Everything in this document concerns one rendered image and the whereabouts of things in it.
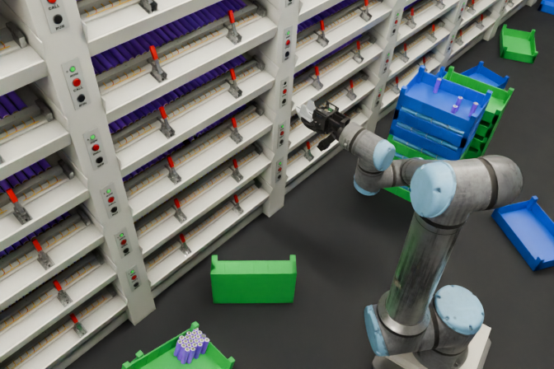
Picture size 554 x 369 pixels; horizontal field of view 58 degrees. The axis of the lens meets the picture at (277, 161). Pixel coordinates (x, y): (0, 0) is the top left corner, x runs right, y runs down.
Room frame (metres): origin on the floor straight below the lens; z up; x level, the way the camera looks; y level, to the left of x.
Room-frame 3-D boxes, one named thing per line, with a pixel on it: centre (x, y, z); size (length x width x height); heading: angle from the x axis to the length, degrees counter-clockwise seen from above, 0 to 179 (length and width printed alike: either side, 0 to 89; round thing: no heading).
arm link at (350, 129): (1.21, -0.23, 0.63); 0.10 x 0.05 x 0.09; 139
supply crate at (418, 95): (1.60, -0.65, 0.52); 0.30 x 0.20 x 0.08; 58
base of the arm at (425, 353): (0.77, -0.57, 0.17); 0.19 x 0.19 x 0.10
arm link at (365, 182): (1.16, -0.32, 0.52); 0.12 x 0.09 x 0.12; 102
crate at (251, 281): (0.99, 0.06, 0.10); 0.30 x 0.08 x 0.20; 94
